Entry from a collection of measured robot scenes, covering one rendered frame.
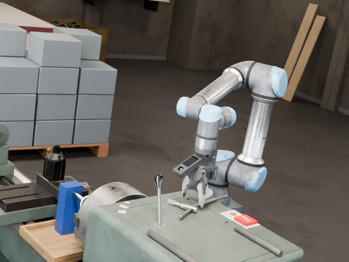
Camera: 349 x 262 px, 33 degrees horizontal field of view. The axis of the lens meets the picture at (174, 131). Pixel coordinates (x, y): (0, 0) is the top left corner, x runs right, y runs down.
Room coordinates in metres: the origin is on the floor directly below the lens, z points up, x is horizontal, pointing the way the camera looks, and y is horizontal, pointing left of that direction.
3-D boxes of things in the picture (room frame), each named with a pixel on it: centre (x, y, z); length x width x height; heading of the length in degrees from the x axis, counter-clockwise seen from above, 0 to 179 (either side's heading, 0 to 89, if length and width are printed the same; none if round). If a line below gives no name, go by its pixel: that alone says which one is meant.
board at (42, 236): (2.33, 0.36, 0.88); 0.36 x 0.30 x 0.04; 133
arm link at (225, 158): (2.48, -0.23, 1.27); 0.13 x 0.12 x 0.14; 61
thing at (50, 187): (2.61, 0.51, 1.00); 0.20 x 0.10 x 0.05; 43
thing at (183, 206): (1.97, -0.07, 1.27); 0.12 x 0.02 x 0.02; 67
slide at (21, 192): (2.59, 0.58, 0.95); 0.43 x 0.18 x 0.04; 133
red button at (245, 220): (1.95, -0.30, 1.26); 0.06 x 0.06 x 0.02; 43
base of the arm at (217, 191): (2.48, -0.22, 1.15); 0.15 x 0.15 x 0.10
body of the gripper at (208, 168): (2.03, -0.12, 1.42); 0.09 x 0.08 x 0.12; 133
